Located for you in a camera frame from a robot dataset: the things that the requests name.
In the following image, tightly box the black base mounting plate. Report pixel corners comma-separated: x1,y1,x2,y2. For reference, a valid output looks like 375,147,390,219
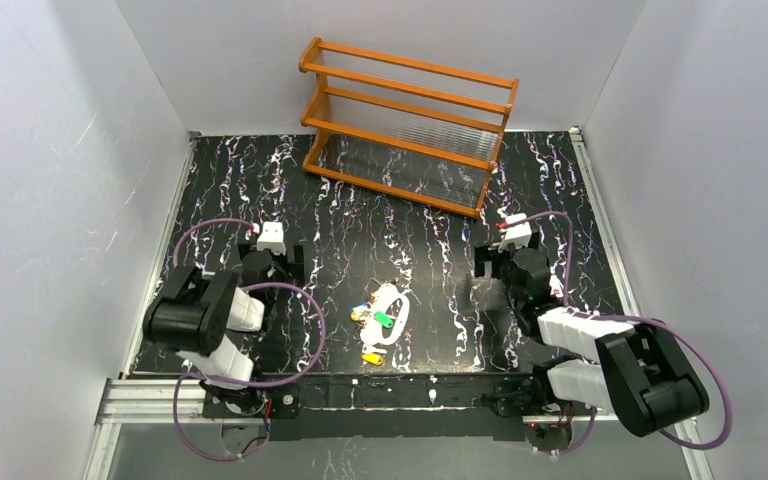
201,372,599,444

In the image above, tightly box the yellow key tag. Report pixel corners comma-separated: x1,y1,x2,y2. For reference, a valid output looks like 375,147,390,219
361,353,384,366

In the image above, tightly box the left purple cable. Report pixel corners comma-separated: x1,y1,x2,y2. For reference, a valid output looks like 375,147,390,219
171,218,327,462

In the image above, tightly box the silver metal keyring plate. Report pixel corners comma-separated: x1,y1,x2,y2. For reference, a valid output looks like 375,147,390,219
360,283,411,346

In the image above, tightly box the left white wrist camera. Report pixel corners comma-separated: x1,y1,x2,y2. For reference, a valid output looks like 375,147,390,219
255,221,287,256

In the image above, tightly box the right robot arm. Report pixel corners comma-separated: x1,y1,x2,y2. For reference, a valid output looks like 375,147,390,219
474,245,710,437

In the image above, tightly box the white card box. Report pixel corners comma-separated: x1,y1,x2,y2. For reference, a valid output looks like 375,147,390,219
550,275,564,299

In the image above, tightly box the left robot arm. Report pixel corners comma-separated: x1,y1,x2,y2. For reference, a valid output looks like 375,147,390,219
143,243,305,391

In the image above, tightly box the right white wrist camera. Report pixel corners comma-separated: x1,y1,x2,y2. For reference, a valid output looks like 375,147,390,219
497,213,533,253

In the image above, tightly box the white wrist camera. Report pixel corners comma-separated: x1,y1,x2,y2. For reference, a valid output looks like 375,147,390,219
497,213,533,253
255,221,287,256

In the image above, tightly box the green key tag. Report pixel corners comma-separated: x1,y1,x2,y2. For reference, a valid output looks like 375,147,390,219
373,312,394,329

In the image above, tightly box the orange wooden rack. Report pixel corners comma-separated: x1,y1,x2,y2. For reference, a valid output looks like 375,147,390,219
298,37,519,217

